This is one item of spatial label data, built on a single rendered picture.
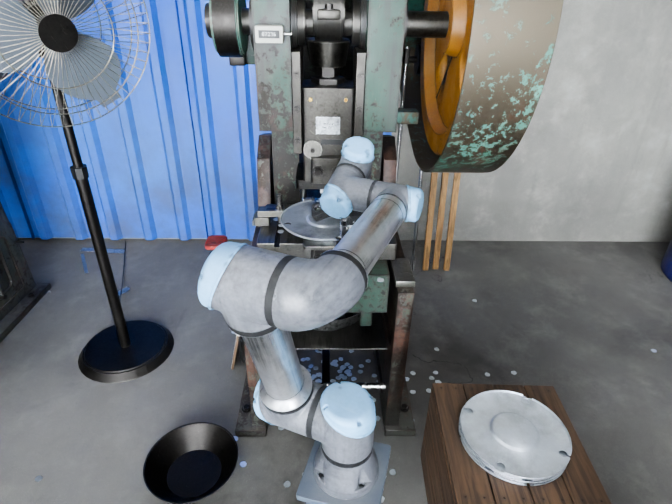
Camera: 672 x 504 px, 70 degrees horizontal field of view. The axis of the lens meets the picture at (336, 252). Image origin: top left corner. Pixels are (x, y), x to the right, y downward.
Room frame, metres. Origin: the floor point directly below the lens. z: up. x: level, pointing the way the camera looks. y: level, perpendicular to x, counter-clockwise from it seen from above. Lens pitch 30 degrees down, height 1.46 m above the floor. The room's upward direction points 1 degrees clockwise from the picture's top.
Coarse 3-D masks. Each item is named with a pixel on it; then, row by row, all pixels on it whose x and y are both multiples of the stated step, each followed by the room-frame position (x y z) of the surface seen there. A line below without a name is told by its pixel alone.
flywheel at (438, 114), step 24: (432, 0) 1.78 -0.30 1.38; (456, 0) 1.44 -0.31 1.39; (456, 24) 1.41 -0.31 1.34; (432, 48) 1.76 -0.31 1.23; (456, 48) 1.43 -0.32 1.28; (432, 72) 1.72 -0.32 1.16; (456, 72) 1.44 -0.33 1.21; (432, 96) 1.66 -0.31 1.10; (456, 96) 1.40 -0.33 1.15; (432, 120) 1.56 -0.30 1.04; (432, 144) 1.48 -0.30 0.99
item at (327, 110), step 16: (304, 80) 1.50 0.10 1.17; (320, 80) 1.44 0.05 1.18; (336, 80) 1.44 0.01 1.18; (352, 80) 1.52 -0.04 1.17; (304, 96) 1.39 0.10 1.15; (320, 96) 1.39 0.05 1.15; (336, 96) 1.40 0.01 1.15; (352, 96) 1.40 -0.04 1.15; (304, 112) 1.39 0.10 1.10; (320, 112) 1.39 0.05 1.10; (336, 112) 1.40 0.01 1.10; (352, 112) 1.40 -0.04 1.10; (304, 128) 1.39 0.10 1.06; (320, 128) 1.39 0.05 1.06; (336, 128) 1.39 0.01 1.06; (352, 128) 1.40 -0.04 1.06; (304, 144) 1.39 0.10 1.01; (320, 144) 1.39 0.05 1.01; (336, 144) 1.40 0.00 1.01; (304, 160) 1.39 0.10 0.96; (320, 160) 1.36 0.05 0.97; (336, 160) 1.37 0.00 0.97; (304, 176) 1.39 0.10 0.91; (320, 176) 1.36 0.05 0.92
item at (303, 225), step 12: (300, 204) 1.46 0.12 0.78; (312, 204) 1.46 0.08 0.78; (288, 216) 1.36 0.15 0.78; (300, 216) 1.37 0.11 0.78; (288, 228) 1.28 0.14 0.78; (300, 228) 1.28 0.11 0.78; (312, 228) 1.29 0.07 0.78; (324, 228) 1.29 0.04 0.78; (336, 228) 1.29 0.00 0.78; (324, 240) 1.21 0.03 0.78; (336, 240) 1.21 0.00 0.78
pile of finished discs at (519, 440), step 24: (480, 408) 0.96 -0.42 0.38; (504, 408) 0.97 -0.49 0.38; (528, 408) 0.97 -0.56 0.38; (480, 432) 0.88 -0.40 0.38; (504, 432) 0.88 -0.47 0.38; (528, 432) 0.88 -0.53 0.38; (552, 432) 0.89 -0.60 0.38; (480, 456) 0.80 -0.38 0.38; (504, 456) 0.81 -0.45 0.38; (528, 456) 0.81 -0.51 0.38; (552, 456) 0.81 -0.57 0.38; (504, 480) 0.76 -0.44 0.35; (528, 480) 0.75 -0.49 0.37; (552, 480) 0.76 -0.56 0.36
